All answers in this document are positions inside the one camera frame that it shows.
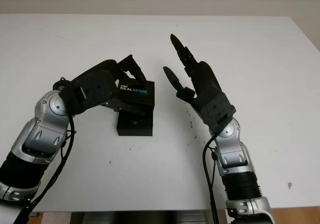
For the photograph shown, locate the grey robot torso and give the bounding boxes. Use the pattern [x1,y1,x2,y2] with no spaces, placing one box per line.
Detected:
[69,210,226,224]

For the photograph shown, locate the black RealSense box lid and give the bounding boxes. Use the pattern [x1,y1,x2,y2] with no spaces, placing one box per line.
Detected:
[109,79,155,119]

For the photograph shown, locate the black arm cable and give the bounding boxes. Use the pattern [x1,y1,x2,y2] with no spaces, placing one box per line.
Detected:
[202,131,222,224]
[14,76,77,224]

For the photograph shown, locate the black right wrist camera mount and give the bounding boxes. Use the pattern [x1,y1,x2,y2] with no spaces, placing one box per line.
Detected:
[201,93,237,134]

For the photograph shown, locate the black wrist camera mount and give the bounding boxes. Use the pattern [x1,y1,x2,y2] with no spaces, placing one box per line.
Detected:
[201,93,237,134]
[58,68,112,116]

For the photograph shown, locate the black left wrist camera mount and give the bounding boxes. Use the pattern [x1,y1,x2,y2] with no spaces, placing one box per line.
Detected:
[58,68,112,116]

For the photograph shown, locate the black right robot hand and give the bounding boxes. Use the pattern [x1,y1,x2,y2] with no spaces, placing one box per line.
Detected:
[162,33,223,115]

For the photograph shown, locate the black camera box base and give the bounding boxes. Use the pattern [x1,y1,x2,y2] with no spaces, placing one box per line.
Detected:
[116,105,154,137]

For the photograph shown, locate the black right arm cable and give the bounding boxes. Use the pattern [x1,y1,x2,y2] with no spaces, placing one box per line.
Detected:
[202,131,222,224]

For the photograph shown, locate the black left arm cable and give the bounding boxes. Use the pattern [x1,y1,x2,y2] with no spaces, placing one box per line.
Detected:
[14,76,77,224]

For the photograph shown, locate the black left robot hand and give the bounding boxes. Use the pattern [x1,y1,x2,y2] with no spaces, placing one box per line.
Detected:
[72,54,148,117]

